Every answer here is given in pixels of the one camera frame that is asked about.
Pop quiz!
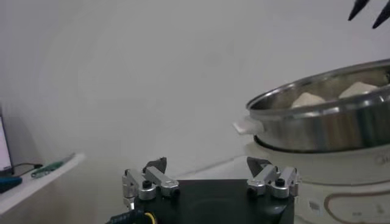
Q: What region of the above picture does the open laptop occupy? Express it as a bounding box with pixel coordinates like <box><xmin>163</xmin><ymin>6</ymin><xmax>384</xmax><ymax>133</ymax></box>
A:
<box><xmin>0</xmin><ymin>106</ymin><xmax>15</xmax><ymax>177</ymax></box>

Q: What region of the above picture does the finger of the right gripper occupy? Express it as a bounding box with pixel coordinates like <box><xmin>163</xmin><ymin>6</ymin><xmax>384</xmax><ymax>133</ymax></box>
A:
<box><xmin>348</xmin><ymin>0</ymin><xmax>370</xmax><ymax>21</ymax></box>
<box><xmin>372</xmin><ymin>1</ymin><xmax>390</xmax><ymax>30</ymax></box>

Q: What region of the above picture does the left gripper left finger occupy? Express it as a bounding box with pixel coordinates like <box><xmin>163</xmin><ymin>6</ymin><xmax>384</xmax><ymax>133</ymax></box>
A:
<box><xmin>121</xmin><ymin>156</ymin><xmax>180</xmax><ymax>211</ymax></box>

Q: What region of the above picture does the white steamed baozi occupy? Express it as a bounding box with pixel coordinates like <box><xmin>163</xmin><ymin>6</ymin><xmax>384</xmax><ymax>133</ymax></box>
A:
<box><xmin>291</xmin><ymin>92</ymin><xmax>327</xmax><ymax>109</ymax></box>
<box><xmin>338</xmin><ymin>81</ymin><xmax>380</xmax><ymax>100</ymax></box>

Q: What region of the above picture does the green handled tool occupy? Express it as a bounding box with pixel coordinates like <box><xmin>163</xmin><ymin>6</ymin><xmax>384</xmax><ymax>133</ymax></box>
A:
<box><xmin>30</xmin><ymin>153</ymin><xmax>76</xmax><ymax>179</ymax></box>

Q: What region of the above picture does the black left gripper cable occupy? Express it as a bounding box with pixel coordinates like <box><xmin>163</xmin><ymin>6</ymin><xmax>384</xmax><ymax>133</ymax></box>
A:
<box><xmin>105</xmin><ymin>208</ymin><xmax>158</xmax><ymax>224</ymax></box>

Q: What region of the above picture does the blue computer mouse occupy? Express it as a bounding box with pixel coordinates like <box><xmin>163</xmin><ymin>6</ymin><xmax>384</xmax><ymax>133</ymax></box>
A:
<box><xmin>0</xmin><ymin>176</ymin><xmax>23</xmax><ymax>194</ymax></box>

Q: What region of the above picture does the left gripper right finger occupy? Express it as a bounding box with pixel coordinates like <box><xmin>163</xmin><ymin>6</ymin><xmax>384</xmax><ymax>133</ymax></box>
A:
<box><xmin>246</xmin><ymin>156</ymin><xmax>301</xmax><ymax>200</ymax></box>

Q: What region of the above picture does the white side table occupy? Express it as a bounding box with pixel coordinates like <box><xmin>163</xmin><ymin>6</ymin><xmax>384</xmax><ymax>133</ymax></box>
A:
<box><xmin>0</xmin><ymin>153</ymin><xmax>86</xmax><ymax>215</ymax></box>

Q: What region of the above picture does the perforated steel steamer basket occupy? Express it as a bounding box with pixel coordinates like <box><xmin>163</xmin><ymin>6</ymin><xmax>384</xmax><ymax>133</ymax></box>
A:
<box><xmin>246</xmin><ymin>58</ymin><xmax>390</xmax><ymax>153</ymax></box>

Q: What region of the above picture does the thin black desk cable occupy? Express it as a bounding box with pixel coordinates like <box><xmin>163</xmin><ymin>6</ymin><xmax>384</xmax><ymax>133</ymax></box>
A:
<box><xmin>13</xmin><ymin>163</ymin><xmax>43</xmax><ymax>177</ymax></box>

